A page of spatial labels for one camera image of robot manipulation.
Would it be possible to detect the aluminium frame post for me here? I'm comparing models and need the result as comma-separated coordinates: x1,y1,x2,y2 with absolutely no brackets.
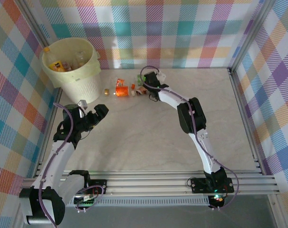
229,0,278,72
15,0,51,48

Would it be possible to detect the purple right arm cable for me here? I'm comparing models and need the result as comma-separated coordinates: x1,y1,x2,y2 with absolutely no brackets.
139,66,240,211

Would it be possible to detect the grey slotted cable duct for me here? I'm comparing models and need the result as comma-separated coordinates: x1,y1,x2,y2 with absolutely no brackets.
65,198,211,207

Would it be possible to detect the controller circuit board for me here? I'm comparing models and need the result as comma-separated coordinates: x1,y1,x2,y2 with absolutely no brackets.
210,193,227,202
74,194,97,207

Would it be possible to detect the clear unlabelled bottle white cap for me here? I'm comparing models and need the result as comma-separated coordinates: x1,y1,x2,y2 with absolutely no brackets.
74,50,87,70

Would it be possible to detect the orange label bottle yellow cap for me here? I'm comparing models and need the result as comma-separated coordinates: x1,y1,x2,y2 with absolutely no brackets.
104,85,130,98

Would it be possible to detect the left controller circuit board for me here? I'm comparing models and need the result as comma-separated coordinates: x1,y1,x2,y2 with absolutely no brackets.
74,194,97,207

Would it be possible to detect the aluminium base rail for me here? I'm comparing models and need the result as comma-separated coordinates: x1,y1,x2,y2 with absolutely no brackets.
22,170,278,198

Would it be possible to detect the colourful plaid fabric backdrop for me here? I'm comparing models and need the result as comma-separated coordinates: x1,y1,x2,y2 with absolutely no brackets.
229,0,288,228
0,0,63,218
25,0,274,71

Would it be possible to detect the right controller circuit board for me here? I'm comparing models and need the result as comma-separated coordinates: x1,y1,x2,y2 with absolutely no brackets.
210,193,227,202

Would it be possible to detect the brown label plastic bottle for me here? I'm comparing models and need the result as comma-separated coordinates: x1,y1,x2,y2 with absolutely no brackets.
131,85,147,97

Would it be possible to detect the cream ribbed plastic bin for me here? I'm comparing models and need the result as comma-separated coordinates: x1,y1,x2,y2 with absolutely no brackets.
40,37,102,105

